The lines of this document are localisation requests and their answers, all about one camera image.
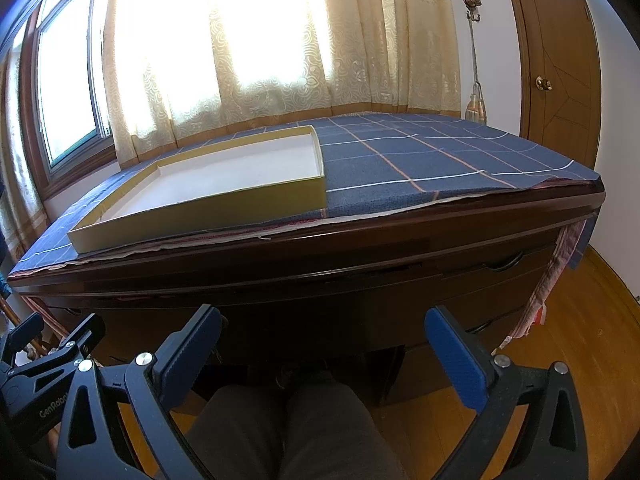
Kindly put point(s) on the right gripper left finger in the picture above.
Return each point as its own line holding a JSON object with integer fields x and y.
{"x": 93, "y": 441}

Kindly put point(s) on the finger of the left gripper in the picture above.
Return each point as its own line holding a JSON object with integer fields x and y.
{"x": 81, "y": 342}
{"x": 18, "y": 338}

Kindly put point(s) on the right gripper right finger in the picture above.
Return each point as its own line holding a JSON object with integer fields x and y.
{"x": 551, "y": 443}

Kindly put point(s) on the dark wooden desk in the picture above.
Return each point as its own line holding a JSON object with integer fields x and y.
{"x": 352, "y": 293}

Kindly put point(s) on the yellow cardboard tray box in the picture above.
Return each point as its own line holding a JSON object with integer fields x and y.
{"x": 248, "y": 180}

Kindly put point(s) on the beige patterned curtain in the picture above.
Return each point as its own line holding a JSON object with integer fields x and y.
{"x": 179, "y": 72}

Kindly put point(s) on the blue plaid table cloth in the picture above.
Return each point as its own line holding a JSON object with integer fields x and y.
{"x": 376, "y": 165}

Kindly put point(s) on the brown wooden door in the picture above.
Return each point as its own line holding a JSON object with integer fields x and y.
{"x": 557, "y": 41}

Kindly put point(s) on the brass door knob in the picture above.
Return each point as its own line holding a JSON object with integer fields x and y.
{"x": 543, "y": 84}

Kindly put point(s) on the window with brown frame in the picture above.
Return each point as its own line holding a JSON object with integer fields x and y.
{"x": 63, "y": 111}

